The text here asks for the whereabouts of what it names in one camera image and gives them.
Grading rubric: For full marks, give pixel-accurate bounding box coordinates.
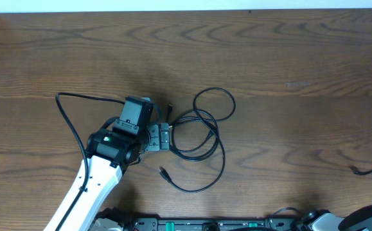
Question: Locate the black cable bundle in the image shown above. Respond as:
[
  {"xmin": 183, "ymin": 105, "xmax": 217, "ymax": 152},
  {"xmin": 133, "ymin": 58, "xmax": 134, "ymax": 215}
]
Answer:
[{"xmin": 159, "ymin": 87, "xmax": 237, "ymax": 194}]

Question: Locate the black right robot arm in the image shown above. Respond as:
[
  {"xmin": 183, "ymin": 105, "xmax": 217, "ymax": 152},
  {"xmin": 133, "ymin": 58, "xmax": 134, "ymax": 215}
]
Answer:
[{"xmin": 294, "ymin": 205, "xmax": 372, "ymax": 231}]

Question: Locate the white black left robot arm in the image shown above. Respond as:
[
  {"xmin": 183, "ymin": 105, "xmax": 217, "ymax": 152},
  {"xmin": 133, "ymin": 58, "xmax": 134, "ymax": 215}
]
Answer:
[{"xmin": 46, "ymin": 96, "xmax": 170, "ymax": 230}]

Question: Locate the black left camera cable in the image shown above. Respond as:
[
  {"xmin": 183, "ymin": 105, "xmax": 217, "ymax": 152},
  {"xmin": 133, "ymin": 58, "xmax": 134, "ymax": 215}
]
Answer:
[{"xmin": 53, "ymin": 92, "xmax": 127, "ymax": 231}]

